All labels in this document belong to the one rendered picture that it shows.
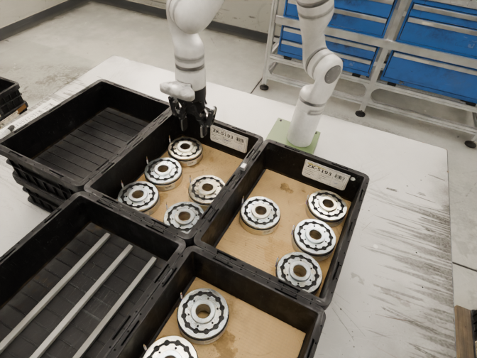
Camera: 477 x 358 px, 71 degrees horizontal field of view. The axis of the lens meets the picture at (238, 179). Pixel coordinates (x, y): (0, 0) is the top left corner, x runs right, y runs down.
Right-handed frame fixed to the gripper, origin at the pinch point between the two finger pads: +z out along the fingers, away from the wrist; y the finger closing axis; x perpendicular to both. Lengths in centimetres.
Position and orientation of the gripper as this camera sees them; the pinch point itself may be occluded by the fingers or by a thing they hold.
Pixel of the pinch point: (193, 128)
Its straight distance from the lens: 95.5
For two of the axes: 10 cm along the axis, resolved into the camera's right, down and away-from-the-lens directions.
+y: -9.0, -3.5, 2.7
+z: -0.5, 6.9, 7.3
